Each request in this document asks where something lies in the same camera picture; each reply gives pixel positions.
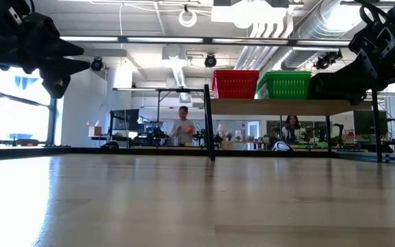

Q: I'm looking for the white cable coil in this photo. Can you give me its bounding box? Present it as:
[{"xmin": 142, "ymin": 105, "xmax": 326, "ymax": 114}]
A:
[{"xmin": 178, "ymin": 7, "xmax": 198, "ymax": 29}]

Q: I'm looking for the black computer monitor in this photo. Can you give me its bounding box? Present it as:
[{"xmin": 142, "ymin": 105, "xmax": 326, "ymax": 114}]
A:
[
  {"xmin": 352, "ymin": 108, "xmax": 389, "ymax": 137},
  {"xmin": 110, "ymin": 108, "xmax": 141, "ymax": 132}
]

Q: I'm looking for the silver ventilation duct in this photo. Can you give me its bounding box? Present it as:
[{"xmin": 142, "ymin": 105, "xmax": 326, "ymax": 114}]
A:
[{"xmin": 235, "ymin": 0, "xmax": 366, "ymax": 71}]

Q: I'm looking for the black ceiling spotlight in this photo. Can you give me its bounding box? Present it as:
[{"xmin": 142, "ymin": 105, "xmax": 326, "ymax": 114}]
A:
[
  {"xmin": 204, "ymin": 53, "xmax": 217, "ymax": 69},
  {"xmin": 313, "ymin": 50, "xmax": 344, "ymax": 71},
  {"xmin": 91, "ymin": 56, "xmax": 104, "ymax": 72}
]

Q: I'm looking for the wooden shelf black metal frame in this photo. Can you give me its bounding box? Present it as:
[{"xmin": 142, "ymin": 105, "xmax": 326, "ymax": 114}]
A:
[{"xmin": 203, "ymin": 84, "xmax": 384, "ymax": 164}]

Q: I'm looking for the person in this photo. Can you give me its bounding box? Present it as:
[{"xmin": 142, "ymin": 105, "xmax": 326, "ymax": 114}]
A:
[
  {"xmin": 280, "ymin": 114, "xmax": 304, "ymax": 145},
  {"xmin": 169, "ymin": 105, "xmax": 197, "ymax": 147}
]

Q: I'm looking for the green slotted plastic basket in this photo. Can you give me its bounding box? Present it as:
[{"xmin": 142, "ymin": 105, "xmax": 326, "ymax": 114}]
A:
[
  {"xmin": 264, "ymin": 70, "xmax": 313, "ymax": 75},
  {"xmin": 256, "ymin": 73, "xmax": 311, "ymax": 101}
]

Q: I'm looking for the black slotted plastic basket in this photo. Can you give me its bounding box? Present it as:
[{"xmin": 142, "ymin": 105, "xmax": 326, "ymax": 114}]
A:
[{"xmin": 307, "ymin": 77, "xmax": 366, "ymax": 101}]

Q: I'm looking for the cardboard box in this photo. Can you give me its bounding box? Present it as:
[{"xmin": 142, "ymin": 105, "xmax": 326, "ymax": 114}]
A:
[{"xmin": 87, "ymin": 125, "xmax": 104, "ymax": 137}]

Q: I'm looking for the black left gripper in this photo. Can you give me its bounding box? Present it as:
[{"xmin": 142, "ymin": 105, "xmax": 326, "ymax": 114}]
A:
[{"xmin": 0, "ymin": 6, "xmax": 91, "ymax": 99}]

